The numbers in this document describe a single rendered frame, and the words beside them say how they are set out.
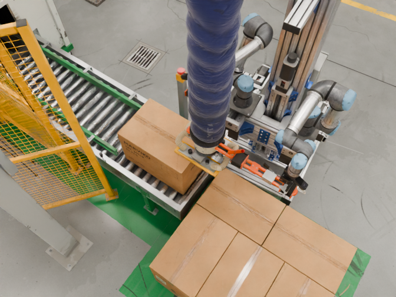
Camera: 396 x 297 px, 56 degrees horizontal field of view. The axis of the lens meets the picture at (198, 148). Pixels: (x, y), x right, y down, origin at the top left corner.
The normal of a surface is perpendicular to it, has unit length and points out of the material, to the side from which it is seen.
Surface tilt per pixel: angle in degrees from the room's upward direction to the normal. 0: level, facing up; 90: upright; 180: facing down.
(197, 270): 0
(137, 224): 0
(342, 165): 0
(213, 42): 80
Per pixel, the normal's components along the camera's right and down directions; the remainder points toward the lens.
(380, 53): 0.00, -0.49
